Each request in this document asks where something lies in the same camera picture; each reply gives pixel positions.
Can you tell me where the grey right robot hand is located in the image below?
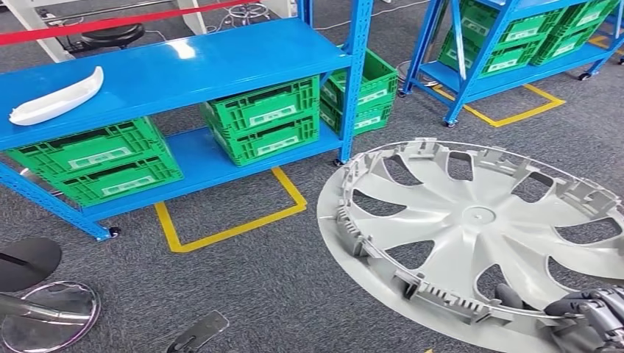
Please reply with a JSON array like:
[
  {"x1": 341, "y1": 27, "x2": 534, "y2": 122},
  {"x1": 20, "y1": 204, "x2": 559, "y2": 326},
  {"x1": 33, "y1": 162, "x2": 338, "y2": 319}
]
[{"x1": 494, "y1": 283, "x2": 624, "y2": 353}]

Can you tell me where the grey plastic wheel cover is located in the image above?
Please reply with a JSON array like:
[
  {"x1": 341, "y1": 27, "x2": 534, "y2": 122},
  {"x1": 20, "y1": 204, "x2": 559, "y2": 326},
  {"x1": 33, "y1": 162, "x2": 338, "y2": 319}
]
[{"x1": 316, "y1": 138, "x2": 624, "y2": 353}]

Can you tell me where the blue metal shelf rack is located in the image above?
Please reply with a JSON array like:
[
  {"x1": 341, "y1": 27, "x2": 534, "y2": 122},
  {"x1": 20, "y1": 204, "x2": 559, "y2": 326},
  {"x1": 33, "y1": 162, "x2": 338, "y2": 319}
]
[
  {"x1": 400, "y1": 0, "x2": 624, "y2": 129},
  {"x1": 0, "y1": 0, "x2": 374, "y2": 242}
]

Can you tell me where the white curved plastic part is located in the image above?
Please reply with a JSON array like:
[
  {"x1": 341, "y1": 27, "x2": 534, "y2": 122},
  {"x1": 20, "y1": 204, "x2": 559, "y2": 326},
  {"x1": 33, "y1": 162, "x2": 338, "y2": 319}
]
[{"x1": 8, "y1": 65, "x2": 104, "y2": 126}]

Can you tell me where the chrome stanchion base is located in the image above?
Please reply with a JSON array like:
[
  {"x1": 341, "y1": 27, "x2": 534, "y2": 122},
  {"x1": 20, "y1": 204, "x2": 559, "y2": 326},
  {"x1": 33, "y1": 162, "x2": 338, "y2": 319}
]
[
  {"x1": 397, "y1": 59, "x2": 440, "y2": 89},
  {"x1": 0, "y1": 281, "x2": 102, "y2": 353}
]

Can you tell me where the black round stool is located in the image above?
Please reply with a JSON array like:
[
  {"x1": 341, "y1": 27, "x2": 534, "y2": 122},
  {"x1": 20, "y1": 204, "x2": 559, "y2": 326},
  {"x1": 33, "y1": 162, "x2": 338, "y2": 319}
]
[
  {"x1": 57, "y1": 23, "x2": 146, "y2": 54},
  {"x1": 227, "y1": 1, "x2": 270, "y2": 21}
]

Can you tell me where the black stanchion base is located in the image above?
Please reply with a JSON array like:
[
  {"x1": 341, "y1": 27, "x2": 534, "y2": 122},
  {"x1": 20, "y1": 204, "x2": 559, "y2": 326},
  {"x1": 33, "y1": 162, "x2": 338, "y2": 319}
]
[{"x1": 0, "y1": 237, "x2": 63, "y2": 293}]

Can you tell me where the red barrier tape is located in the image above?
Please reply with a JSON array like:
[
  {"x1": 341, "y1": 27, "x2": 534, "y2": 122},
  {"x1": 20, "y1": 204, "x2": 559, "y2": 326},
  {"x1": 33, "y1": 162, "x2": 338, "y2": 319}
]
[{"x1": 0, "y1": 0, "x2": 255, "y2": 47}]

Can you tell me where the white desk with metal bar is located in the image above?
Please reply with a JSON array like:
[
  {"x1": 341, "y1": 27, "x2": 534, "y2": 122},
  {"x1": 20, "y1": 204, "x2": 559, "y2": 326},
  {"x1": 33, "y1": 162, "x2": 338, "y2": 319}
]
[{"x1": 2, "y1": 0, "x2": 208, "y2": 64}]

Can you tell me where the long white floor cable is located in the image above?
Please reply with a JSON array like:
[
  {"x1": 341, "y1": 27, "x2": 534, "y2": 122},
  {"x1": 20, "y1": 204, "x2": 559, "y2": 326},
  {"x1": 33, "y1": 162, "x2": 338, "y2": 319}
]
[{"x1": 314, "y1": 0, "x2": 433, "y2": 31}]

